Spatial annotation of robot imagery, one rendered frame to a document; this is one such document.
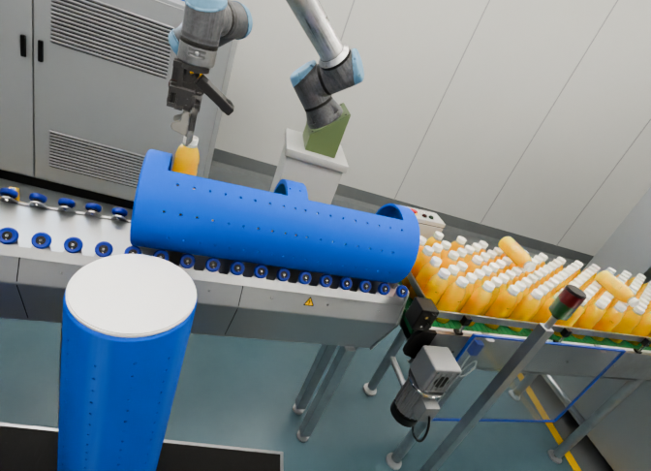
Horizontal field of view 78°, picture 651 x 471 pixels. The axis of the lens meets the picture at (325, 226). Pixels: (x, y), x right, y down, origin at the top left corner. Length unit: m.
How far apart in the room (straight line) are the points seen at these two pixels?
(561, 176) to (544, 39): 1.57
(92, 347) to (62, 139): 2.31
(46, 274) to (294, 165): 1.15
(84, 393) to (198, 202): 0.52
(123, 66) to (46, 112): 0.60
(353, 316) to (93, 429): 0.82
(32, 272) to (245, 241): 0.57
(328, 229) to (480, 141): 3.57
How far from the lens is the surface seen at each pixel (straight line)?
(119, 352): 0.99
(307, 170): 2.02
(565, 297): 1.46
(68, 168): 3.26
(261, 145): 4.20
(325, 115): 1.99
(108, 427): 1.21
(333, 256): 1.25
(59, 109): 3.12
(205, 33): 1.08
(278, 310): 1.37
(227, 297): 1.32
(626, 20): 5.09
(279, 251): 1.21
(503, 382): 1.64
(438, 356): 1.50
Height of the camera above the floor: 1.74
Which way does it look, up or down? 28 degrees down
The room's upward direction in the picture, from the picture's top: 22 degrees clockwise
